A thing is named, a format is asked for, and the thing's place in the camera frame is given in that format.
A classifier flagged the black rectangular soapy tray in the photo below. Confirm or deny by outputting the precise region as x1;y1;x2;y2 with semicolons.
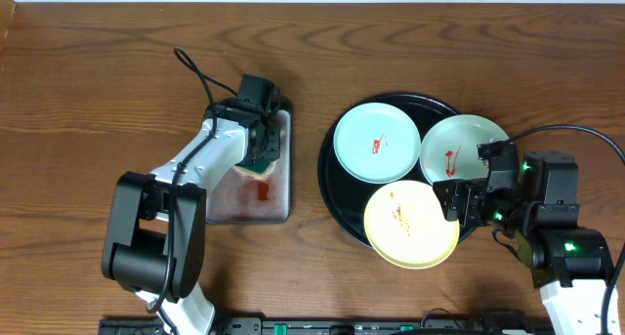
206;104;292;225

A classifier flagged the yellow plate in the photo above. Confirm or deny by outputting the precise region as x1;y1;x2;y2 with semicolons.
363;180;460;270

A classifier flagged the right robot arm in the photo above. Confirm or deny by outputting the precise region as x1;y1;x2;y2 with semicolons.
433;145;621;334

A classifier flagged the light blue plate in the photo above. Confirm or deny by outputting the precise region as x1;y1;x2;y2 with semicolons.
419;114;509;185
332;103;421;184

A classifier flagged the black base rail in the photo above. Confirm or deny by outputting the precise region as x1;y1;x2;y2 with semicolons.
97;314;558;335

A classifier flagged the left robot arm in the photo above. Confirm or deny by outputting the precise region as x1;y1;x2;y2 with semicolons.
102;99;292;334

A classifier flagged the black round serving tray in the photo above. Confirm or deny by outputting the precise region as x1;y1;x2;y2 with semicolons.
317;92;460;247

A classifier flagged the green yellow sponge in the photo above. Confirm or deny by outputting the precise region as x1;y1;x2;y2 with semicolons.
235;161;274;181

